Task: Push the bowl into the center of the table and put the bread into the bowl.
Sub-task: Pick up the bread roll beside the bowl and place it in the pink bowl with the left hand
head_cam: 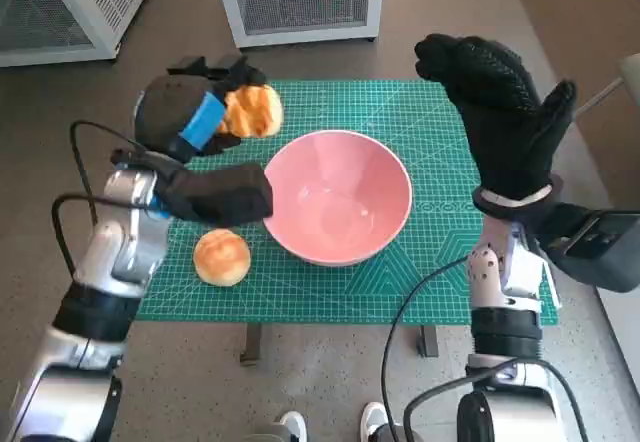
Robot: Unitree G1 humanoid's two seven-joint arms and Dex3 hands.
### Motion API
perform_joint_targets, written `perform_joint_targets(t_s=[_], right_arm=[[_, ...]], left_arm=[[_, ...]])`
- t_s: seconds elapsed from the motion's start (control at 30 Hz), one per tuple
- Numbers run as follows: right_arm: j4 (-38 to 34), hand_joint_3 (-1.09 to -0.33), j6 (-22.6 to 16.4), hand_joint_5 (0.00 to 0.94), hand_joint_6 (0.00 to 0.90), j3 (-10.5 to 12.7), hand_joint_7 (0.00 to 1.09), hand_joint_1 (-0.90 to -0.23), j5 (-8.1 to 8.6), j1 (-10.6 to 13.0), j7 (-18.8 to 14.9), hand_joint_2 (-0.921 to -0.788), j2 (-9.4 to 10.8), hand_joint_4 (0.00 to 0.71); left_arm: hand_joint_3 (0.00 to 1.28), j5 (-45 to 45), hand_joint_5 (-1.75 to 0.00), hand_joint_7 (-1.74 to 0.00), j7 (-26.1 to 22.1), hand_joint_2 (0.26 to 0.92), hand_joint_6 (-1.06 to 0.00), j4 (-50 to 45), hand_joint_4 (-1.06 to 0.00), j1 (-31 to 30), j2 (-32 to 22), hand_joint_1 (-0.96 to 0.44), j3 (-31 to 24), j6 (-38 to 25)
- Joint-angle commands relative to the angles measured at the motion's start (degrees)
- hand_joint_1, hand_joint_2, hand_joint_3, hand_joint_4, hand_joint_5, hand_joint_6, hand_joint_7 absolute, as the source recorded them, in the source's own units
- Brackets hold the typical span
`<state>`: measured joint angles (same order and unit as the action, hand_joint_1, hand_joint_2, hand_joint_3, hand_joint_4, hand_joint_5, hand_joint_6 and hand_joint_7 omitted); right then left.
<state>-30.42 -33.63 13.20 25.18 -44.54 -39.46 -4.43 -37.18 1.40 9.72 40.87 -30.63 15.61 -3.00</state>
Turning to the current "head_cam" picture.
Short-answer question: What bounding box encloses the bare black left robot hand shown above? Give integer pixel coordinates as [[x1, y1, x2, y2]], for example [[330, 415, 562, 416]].
[[133, 54, 268, 164]]

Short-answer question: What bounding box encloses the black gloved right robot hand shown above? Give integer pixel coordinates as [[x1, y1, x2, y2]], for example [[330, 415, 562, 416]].
[[413, 33, 579, 208]]

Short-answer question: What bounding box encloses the oblong orange toy bread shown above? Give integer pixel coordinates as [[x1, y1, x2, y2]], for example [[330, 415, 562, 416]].
[[219, 84, 285, 139]]

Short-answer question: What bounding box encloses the round toy bread bun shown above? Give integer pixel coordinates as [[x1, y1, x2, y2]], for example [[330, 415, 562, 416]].
[[193, 228, 252, 287]]

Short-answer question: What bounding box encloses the pink bowl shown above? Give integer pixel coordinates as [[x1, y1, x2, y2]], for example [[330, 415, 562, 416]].
[[262, 130, 414, 267]]

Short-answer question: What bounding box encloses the beige chair with metal leg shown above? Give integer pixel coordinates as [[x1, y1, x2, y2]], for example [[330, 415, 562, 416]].
[[574, 54, 640, 118]]

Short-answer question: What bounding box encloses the wide white mesh cabinet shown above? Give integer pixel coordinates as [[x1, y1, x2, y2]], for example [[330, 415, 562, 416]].
[[0, 0, 162, 68]]

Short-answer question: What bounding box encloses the green cutting mat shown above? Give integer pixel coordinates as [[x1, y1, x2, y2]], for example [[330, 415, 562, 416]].
[[135, 80, 560, 326]]

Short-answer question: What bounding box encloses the dark table leg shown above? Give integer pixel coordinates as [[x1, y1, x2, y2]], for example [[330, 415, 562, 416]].
[[418, 324, 440, 358], [238, 324, 263, 363]]

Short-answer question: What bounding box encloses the white board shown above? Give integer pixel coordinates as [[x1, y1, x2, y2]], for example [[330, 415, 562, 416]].
[[594, 286, 640, 398]]

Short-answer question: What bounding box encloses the white shoe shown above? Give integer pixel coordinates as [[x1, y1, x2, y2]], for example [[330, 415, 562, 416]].
[[360, 401, 392, 442], [277, 410, 308, 442]]

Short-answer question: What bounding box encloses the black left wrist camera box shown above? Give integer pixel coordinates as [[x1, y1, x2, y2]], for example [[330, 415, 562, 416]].
[[154, 162, 275, 228]]

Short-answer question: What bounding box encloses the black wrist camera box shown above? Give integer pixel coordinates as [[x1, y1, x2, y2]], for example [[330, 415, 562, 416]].
[[154, 162, 275, 228], [529, 201, 640, 293]]

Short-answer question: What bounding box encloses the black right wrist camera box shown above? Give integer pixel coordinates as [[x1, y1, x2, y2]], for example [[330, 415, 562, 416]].
[[529, 201, 640, 293]]

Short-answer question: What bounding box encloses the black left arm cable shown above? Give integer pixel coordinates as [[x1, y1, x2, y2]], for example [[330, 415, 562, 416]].
[[52, 120, 166, 283]]

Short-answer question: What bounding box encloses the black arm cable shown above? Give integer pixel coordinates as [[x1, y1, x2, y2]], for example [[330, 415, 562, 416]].
[[380, 256, 471, 442], [52, 120, 166, 283]]

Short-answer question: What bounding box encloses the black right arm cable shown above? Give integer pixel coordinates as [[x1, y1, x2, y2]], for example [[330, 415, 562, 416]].
[[380, 256, 471, 442]]

